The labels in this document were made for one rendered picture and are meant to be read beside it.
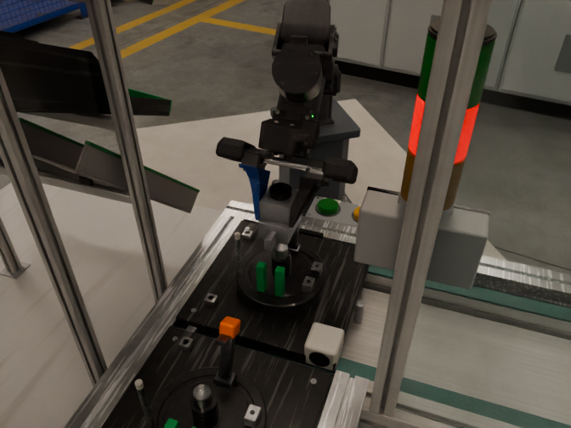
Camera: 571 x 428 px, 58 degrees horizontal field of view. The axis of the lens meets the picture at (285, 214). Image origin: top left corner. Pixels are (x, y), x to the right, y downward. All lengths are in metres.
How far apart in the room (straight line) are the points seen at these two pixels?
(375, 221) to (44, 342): 0.62
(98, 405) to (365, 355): 0.37
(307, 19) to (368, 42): 3.16
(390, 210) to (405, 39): 3.28
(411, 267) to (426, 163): 0.12
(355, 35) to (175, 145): 2.65
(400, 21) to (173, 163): 2.66
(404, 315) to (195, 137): 0.97
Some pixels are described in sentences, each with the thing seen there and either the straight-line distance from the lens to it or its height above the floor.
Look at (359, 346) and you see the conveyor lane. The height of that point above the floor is 0.92.
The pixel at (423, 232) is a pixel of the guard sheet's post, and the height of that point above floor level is 1.25.
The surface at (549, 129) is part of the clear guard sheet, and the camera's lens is 0.42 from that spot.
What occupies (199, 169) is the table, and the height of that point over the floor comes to 0.86.
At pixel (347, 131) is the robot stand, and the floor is 1.06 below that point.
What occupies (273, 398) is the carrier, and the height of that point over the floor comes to 0.97.
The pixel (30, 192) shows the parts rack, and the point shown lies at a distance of 0.58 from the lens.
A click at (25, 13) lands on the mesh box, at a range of 5.20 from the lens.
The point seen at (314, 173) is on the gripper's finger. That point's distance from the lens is 0.66.
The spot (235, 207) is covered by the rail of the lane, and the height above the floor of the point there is 0.96.
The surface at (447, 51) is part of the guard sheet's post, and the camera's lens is 0.39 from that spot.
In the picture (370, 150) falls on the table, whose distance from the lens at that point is 1.35.
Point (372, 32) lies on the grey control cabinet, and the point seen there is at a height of 0.35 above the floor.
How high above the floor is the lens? 1.54
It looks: 38 degrees down
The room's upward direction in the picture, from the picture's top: straight up
